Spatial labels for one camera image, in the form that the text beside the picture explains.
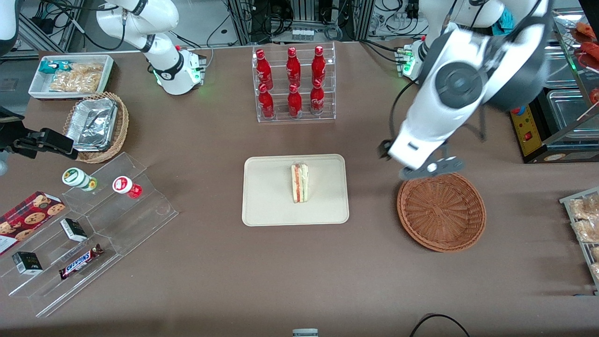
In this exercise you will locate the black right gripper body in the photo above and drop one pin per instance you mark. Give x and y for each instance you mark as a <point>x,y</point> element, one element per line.
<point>10,135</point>

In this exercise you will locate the triangle sandwich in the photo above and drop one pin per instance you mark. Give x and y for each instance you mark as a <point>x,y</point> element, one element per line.
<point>300,182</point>

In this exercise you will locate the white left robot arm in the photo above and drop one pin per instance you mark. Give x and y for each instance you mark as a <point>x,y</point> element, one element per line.
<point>440,117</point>

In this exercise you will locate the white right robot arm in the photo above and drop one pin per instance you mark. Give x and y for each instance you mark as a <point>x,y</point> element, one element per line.
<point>164,61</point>

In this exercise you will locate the light wicker basket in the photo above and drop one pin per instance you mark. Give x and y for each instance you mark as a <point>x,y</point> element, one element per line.
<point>120,126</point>

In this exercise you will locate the round brown wicker basket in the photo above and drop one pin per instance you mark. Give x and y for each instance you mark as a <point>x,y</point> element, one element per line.
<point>442,213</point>

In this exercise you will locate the beige plastic serving tray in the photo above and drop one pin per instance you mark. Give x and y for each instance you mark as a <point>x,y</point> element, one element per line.
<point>266,196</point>

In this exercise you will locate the stacked aluminium foil trays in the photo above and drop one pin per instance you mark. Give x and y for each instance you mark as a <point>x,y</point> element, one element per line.
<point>91,124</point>

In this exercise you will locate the green lid cup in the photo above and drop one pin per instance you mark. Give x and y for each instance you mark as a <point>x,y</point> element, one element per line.
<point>77,178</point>

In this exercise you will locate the white rectangular snack bin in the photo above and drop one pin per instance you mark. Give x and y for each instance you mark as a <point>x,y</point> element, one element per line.
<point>37,89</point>

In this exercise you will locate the clear bag of crackers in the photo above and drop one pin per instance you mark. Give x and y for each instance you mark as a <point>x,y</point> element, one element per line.
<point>75,83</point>
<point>89,67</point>

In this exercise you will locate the red tartan cookie box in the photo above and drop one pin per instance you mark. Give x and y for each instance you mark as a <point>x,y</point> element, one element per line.
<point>28,217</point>

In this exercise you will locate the teal snack packet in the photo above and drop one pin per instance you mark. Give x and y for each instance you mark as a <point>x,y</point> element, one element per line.
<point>49,67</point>

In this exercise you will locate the red-label white-lid drink cup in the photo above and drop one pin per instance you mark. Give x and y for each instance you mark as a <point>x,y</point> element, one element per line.
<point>125,186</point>

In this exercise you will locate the red cola bottle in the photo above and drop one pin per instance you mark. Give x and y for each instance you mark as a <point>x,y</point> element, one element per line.
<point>295,103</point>
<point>266,103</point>
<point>263,70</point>
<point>317,99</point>
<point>293,68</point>
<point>318,65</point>

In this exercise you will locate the small black white box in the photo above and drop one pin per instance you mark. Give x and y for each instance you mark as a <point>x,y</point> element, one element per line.
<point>27,263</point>
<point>74,230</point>

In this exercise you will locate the clear acrylic bottle rack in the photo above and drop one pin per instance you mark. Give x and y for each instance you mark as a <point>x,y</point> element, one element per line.
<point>297,119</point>

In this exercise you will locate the clear acrylic step display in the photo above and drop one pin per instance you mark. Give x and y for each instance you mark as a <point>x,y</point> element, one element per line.
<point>135,224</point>

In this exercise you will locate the Snickers chocolate bar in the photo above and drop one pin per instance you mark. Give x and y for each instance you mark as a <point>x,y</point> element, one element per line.
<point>80,262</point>

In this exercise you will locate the white power strip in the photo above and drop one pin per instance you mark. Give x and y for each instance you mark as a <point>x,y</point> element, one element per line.
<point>303,33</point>

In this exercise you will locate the black food warmer cabinet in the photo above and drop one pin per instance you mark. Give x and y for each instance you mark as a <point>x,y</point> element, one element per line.
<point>538,145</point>

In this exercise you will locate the teal cloth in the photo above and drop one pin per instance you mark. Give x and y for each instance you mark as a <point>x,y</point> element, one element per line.
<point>506,23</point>

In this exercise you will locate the bagged fried snack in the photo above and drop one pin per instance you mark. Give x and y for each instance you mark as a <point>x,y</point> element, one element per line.
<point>587,230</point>
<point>587,207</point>

